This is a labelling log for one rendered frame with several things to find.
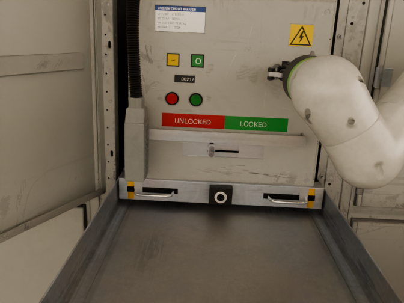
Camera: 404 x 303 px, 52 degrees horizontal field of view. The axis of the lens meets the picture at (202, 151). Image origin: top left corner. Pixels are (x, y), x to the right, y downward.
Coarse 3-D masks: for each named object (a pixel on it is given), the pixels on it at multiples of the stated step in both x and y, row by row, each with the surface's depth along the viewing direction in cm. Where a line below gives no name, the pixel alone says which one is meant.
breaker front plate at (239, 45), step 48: (144, 0) 98; (192, 0) 97; (240, 0) 97; (288, 0) 97; (144, 48) 101; (192, 48) 101; (240, 48) 100; (288, 48) 100; (144, 96) 104; (240, 96) 104; (192, 144) 107; (240, 144) 107
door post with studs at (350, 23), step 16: (352, 0) 105; (352, 16) 106; (336, 32) 107; (352, 32) 107; (336, 48) 109; (352, 48) 108; (320, 160) 117; (320, 176) 118; (336, 176) 118; (336, 192) 120
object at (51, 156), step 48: (0, 0) 85; (48, 0) 95; (96, 0) 105; (0, 48) 87; (48, 48) 98; (0, 96) 88; (48, 96) 100; (0, 144) 90; (48, 144) 103; (0, 192) 93; (48, 192) 105; (96, 192) 118; (0, 240) 91
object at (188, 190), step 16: (144, 192) 110; (160, 192) 110; (176, 192) 110; (192, 192) 110; (208, 192) 110; (240, 192) 110; (256, 192) 109; (272, 192) 109; (288, 192) 109; (320, 192) 109; (320, 208) 110
